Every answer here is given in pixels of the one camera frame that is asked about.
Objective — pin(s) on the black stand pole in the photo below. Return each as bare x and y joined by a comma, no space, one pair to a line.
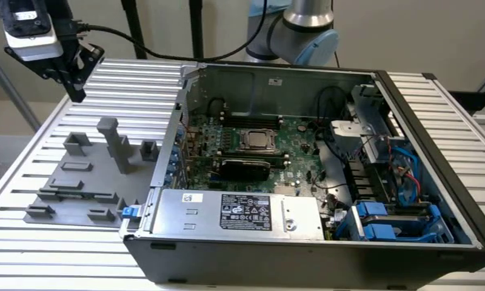
134,30
195,30

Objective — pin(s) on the green RAM stick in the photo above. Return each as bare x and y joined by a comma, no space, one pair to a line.
78,195

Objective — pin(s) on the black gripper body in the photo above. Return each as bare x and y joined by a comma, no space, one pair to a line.
66,30

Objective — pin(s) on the silver metal drive cage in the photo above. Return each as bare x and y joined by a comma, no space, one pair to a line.
367,130

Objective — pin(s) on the green motherboard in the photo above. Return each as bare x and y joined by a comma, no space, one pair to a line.
294,157

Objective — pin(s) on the silver power supply unit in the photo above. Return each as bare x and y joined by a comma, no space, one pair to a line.
234,212

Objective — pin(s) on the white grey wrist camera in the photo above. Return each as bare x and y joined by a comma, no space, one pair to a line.
31,33

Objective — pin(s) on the silver CPU in socket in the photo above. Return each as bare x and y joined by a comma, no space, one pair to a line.
257,139

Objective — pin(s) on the grey parts rack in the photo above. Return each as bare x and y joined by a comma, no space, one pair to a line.
91,182

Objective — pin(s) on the black RAM slot bank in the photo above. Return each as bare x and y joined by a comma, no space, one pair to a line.
251,121
282,162

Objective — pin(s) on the black open PC case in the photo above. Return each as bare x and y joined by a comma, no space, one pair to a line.
306,257

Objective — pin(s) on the blue case latch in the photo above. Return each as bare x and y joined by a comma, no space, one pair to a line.
129,212

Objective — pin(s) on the blue disk bay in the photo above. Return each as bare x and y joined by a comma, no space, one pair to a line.
387,221

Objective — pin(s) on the black block behind table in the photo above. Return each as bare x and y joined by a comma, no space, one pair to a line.
469,101

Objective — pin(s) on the black graphics card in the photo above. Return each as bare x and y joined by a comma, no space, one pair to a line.
243,169

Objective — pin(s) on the grey aluminium frame post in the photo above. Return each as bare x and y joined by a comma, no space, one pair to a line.
7,88

